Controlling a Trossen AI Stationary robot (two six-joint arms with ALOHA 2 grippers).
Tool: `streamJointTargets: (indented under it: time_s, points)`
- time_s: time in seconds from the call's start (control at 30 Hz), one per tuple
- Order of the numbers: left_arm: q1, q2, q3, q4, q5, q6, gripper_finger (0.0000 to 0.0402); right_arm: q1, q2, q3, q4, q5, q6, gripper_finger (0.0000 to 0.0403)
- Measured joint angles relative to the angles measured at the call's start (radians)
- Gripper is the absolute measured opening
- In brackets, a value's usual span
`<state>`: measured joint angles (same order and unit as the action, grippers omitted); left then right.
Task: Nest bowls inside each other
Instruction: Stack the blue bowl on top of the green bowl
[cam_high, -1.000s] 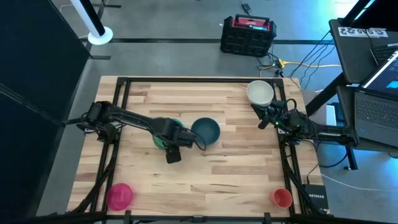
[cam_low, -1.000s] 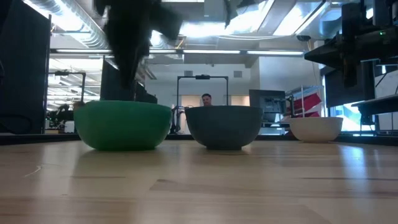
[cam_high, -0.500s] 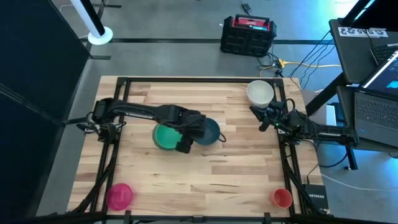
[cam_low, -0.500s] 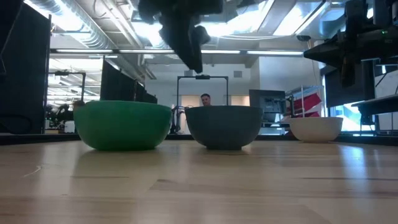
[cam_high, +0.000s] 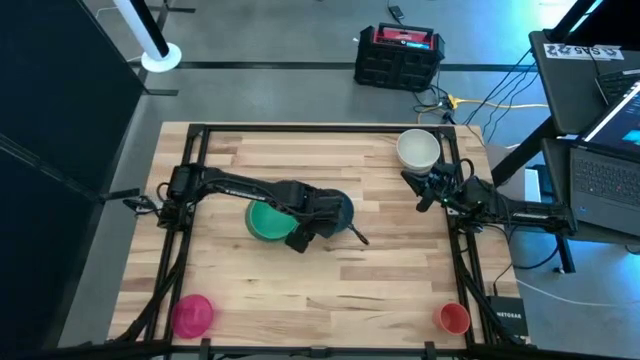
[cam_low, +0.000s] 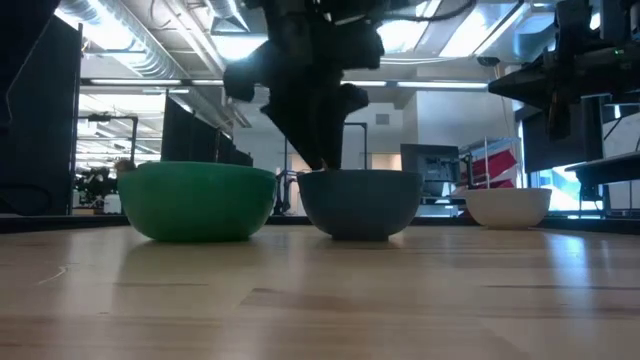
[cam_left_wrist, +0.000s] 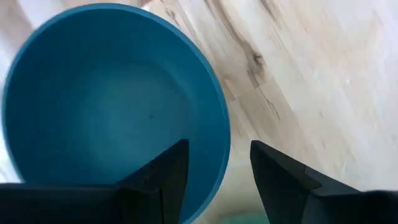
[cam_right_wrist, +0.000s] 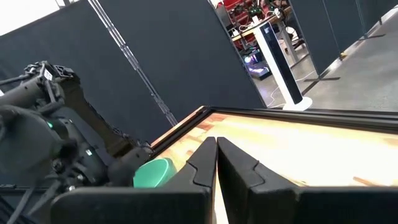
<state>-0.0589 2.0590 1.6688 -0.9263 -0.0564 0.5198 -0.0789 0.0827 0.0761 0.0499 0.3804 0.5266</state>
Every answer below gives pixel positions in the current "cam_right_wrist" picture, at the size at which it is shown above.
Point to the white and black tower fan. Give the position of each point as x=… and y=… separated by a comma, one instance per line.
x=281, y=68

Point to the black partition panel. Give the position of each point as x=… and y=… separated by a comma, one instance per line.
x=376, y=9
x=62, y=43
x=323, y=28
x=186, y=56

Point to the black table rim frame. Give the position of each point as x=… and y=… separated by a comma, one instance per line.
x=311, y=115

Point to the wooden workbench with clutter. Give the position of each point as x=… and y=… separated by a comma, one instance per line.
x=248, y=29

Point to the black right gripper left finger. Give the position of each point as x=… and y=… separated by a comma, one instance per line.
x=192, y=205

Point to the green bowl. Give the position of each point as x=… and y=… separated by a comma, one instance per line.
x=152, y=174

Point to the black partition foot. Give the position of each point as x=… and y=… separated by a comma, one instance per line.
x=321, y=79
x=371, y=36

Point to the glowing computer case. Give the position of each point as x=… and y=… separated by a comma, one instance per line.
x=256, y=63

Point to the aluminium partition joint strip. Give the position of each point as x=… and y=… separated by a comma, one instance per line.
x=136, y=65

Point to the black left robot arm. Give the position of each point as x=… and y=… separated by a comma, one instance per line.
x=31, y=143

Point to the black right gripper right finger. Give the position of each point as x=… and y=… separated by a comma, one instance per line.
x=248, y=199

